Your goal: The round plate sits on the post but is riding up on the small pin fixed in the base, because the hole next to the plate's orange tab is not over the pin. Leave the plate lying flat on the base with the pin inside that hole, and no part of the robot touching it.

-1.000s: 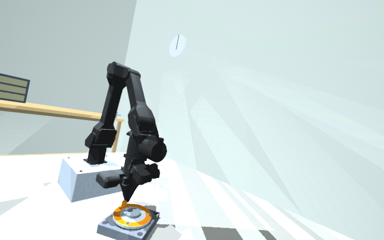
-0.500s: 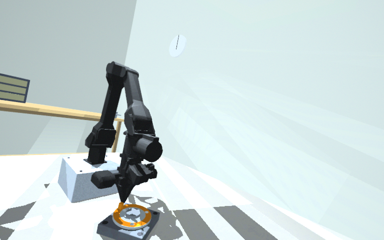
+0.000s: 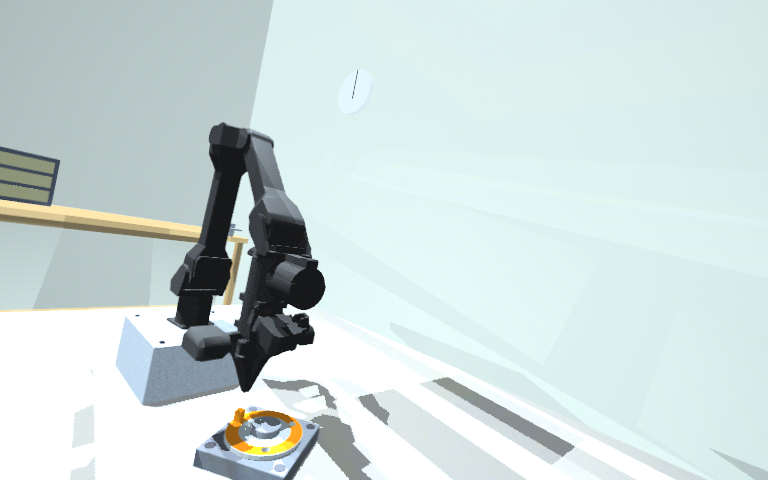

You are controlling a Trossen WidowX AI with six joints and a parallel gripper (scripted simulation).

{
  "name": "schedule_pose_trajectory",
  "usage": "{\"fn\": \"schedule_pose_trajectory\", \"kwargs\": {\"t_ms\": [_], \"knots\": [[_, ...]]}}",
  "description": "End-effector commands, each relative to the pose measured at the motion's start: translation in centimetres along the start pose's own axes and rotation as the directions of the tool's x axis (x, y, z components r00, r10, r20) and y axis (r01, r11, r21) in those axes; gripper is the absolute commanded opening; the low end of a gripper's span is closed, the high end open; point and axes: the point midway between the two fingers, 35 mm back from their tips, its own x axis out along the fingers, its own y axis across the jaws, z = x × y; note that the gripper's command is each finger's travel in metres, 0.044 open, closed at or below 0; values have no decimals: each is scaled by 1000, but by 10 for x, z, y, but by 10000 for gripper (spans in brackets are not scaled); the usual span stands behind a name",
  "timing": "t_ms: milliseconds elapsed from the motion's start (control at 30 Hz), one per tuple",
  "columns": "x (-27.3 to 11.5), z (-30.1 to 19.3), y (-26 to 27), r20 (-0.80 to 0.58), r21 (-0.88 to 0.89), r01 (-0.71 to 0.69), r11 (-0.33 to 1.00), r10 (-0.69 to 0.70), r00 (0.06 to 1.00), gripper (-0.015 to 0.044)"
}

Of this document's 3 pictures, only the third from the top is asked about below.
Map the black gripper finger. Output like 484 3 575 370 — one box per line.
246 343 273 393
229 350 260 393

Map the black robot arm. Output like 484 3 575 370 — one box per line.
166 122 326 356

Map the round yellow and orange plate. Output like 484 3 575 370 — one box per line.
224 407 303 461

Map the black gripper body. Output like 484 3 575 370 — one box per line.
181 289 315 362

